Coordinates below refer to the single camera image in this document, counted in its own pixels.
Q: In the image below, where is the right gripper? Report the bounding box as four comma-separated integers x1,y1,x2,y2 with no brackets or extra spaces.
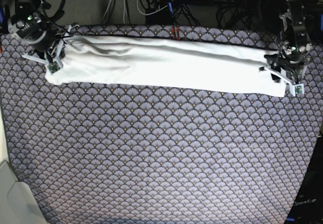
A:
8,12,62,58

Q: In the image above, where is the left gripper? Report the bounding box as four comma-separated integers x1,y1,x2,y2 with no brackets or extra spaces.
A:
264,45,310,78

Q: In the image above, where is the white printed T-shirt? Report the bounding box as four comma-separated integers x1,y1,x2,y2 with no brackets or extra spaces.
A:
45,36,287,97

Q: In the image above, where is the red table clamp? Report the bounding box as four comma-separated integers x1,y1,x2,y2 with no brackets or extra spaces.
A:
171,26,181,40

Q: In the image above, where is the patterned grey tablecloth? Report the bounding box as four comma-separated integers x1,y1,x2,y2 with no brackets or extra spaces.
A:
1,35,322,223

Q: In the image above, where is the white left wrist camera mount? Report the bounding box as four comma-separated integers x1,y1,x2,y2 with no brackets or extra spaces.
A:
259,66,305,97

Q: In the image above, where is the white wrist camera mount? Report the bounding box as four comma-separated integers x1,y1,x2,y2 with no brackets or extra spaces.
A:
259,66,305,97
22,23,79,74

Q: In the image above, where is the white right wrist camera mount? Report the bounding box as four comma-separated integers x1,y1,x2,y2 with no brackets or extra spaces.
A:
22,23,79,74

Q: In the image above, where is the white cable bundle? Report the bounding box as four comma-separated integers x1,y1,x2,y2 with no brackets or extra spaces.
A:
75,0,170,24

